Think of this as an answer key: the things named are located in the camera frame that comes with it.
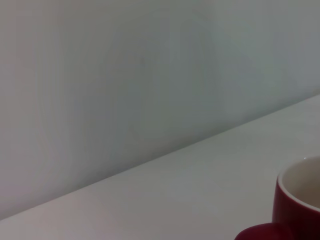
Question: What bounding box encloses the red ceramic mug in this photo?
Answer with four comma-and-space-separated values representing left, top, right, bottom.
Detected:
234, 155, 320, 240

